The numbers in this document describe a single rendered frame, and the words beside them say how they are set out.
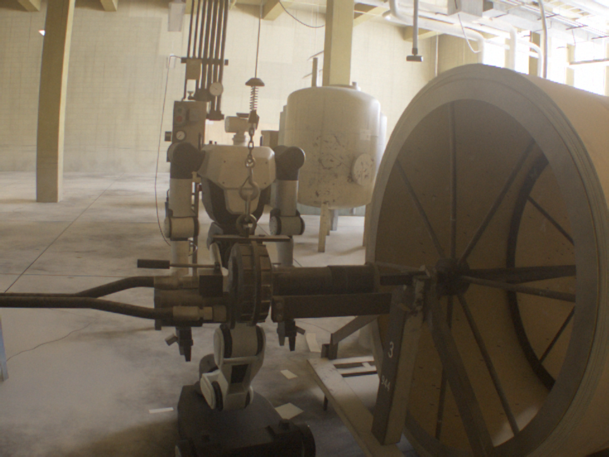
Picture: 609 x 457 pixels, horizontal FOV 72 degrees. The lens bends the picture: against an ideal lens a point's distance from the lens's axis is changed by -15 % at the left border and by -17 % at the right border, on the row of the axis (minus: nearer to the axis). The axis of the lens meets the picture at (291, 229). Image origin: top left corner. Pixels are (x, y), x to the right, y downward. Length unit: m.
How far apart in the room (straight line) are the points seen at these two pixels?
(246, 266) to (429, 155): 1.34
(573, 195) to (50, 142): 9.72
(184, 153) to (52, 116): 8.59
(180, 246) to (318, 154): 4.51
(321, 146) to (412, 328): 4.55
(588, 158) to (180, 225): 1.40
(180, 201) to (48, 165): 8.59
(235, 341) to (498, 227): 1.84
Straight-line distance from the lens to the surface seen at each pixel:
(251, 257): 1.56
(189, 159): 1.82
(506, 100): 1.70
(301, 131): 6.35
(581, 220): 1.42
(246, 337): 1.91
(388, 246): 2.69
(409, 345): 1.91
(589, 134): 1.51
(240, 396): 2.14
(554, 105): 1.54
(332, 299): 1.66
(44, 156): 10.35
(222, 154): 1.80
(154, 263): 1.61
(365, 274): 1.73
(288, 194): 1.97
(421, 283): 1.82
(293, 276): 1.65
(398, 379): 1.96
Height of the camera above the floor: 1.40
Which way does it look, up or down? 10 degrees down
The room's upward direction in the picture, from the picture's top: 4 degrees clockwise
